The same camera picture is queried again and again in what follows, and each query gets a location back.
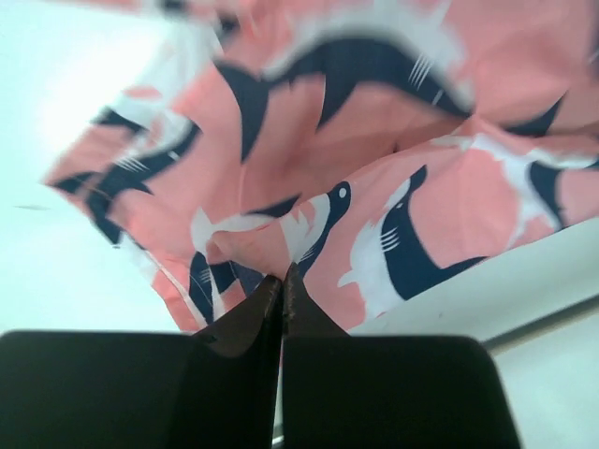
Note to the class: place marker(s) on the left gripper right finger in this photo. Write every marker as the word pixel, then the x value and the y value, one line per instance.
pixel 429 391

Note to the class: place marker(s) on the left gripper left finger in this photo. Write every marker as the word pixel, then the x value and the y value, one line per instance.
pixel 212 389

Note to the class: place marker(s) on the pink shark print shorts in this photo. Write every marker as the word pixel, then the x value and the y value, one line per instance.
pixel 381 147

